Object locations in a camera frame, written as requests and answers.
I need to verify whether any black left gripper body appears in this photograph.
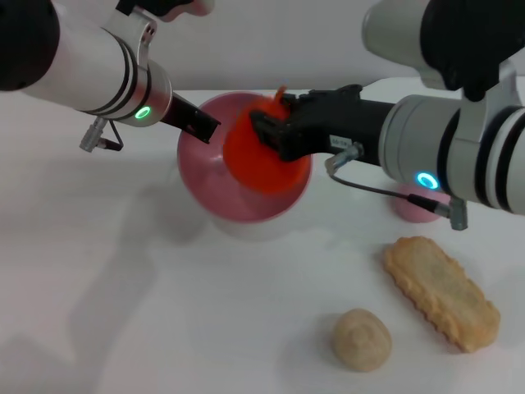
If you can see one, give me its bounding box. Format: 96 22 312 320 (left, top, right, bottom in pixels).
161 93 194 133

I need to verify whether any beige swirl bun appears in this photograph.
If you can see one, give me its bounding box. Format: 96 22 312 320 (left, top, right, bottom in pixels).
331 308 393 373

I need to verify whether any orange toy pear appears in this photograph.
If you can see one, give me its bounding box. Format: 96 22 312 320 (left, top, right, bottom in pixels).
221 85 312 198

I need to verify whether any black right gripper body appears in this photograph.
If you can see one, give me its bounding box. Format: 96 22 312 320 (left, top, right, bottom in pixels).
277 84 395 167

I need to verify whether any pink round bun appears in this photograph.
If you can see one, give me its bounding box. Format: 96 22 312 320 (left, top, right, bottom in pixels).
391 183 453 224

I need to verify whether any golden fried cutlet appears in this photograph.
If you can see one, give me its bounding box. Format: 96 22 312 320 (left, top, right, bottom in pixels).
382 236 502 354

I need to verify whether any pink plastic bowl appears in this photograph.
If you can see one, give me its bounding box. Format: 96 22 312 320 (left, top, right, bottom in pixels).
176 90 313 225

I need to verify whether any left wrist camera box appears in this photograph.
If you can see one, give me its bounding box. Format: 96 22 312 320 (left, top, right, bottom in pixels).
116 0 217 22

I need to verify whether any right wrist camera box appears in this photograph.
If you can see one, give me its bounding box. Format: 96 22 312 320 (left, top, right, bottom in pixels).
360 0 525 103

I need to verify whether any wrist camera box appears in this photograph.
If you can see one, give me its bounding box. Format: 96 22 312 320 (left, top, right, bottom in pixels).
360 0 525 103
116 0 217 22

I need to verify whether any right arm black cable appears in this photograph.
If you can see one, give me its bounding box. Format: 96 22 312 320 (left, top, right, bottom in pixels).
325 140 469 231

